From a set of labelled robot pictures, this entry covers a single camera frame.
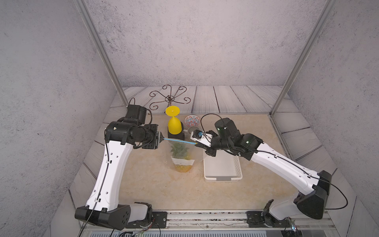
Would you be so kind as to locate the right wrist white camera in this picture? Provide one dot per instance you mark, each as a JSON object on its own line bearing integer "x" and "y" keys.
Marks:
{"x": 201, "y": 137}

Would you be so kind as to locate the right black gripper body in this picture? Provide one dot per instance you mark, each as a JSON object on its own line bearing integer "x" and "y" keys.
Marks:
{"x": 218, "y": 143}

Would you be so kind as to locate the yellow green toy pineapple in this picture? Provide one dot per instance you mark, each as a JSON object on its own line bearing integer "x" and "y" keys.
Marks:
{"x": 181, "y": 157}

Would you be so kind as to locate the aluminium frame post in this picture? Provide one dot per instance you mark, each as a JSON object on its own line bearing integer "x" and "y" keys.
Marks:
{"x": 315, "y": 33}
{"x": 81, "y": 5}

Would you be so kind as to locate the yellow plastic wine glass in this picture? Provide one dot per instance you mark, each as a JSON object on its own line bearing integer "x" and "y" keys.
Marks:
{"x": 174, "y": 124}

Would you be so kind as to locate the red blue patterned bowl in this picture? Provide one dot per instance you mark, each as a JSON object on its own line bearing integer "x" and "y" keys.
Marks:
{"x": 192, "y": 120}

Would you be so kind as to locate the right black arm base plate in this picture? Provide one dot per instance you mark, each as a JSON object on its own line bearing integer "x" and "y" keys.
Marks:
{"x": 256, "y": 219}

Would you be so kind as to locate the metal stand with dark base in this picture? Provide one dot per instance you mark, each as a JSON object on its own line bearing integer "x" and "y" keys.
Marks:
{"x": 168, "y": 97}

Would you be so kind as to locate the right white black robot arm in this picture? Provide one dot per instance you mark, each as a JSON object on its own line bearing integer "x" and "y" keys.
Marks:
{"x": 313, "y": 187}

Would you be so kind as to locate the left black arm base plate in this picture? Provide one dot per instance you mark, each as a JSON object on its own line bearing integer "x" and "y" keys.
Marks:
{"x": 158, "y": 220}

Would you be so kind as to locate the aluminium front rail frame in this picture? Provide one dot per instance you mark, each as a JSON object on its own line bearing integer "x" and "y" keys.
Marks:
{"x": 222, "y": 223}

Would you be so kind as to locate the clear ribbed glass cup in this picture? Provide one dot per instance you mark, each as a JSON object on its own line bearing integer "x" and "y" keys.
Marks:
{"x": 189, "y": 131}

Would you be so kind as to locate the white perforated plastic tray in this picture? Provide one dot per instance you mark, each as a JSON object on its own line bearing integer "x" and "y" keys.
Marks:
{"x": 222, "y": 168}

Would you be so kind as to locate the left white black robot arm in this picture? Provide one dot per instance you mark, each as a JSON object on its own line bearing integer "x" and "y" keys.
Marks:
{"x": 103, "y": 208}

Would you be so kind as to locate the left aluminium frame post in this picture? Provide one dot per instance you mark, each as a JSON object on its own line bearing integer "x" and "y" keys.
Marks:
{"x": 81, "y": 5}

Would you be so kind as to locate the right aluminium frame post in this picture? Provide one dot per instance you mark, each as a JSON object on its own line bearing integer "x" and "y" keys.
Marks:
{"x": 315, "y": 33}

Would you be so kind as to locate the clear zip-top plastic bag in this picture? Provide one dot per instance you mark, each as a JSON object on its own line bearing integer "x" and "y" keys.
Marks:
{"x": 195, "y": 152}

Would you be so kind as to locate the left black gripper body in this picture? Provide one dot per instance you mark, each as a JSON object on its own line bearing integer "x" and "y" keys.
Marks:
{"x": 152, "y": 136}

